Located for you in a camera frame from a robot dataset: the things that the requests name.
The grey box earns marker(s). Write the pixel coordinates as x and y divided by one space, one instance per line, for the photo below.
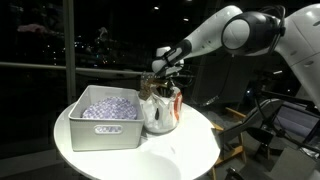
290 165

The clear bag of snacks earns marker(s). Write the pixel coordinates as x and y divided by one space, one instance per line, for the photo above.
145 90

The wooden frame chair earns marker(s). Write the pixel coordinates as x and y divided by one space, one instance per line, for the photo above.
233 153

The white orange target plastic bag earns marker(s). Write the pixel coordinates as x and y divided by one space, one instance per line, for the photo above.
160 116

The black stand bar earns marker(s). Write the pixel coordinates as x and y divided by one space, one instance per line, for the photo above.
290 96

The purple checkered cloth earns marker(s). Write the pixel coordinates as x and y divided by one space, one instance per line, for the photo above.
110 108

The grey reclined chair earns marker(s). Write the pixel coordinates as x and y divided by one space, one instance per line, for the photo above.
256 113

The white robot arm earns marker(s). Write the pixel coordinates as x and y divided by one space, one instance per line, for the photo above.
206 38

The white plastic storage box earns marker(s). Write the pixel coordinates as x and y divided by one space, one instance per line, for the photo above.
106 140

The dark monitor screen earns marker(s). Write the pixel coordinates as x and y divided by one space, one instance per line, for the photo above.
293 121

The metal window handrail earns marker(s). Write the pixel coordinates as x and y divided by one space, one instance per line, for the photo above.
33 65

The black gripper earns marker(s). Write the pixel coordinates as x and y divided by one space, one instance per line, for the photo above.
168 80

